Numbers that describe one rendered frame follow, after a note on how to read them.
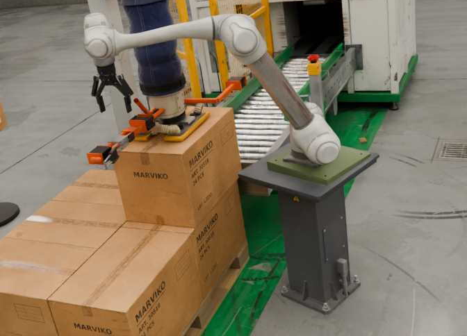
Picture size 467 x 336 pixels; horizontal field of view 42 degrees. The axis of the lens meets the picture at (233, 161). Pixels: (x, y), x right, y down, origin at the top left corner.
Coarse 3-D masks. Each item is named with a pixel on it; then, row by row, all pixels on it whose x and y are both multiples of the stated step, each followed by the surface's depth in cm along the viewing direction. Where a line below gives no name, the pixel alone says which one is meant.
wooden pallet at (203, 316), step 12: (240, 252) 353; (228, 264) 338; (240, 264) 354; (228, 276) 349; (216, 288) 340; (228, 288) 339; (204, 300) 312; (216, 300) 331; (204, 312) 313; (192, 324) 312; (204, 324) 313
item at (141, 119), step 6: (138, 114) 290; (144, 114) 289; (150, 114) 288; (132, 120) 284; (138, 120) 282; (144, 120) 281; (150, 120) 285; (144, 126) 283; (150, 126) 285; (144, 132) 284
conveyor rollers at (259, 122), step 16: (288, 64) 531; (304, 64) 524; (336, 64) 513; (288, 80) 495; (304, 80) 490; (256, 96) 464; (240, 112) 441; (256, 112) 436; (272, 112) 431; (240, 128) 415; (256, 128) 410; (272, 128) 406; (240, 144) 388; (256, 144) 384; (272, 144) 380
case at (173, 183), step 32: (224, 128) 323; (128, 160) 297; (160, 160) 289; (192, 160) 293; (224, 160) 325; (128, 192) 306; (160, 192) 298; (192, 192) 294; (224, 192) 327; (160, 224) 307; (192, 224) 298
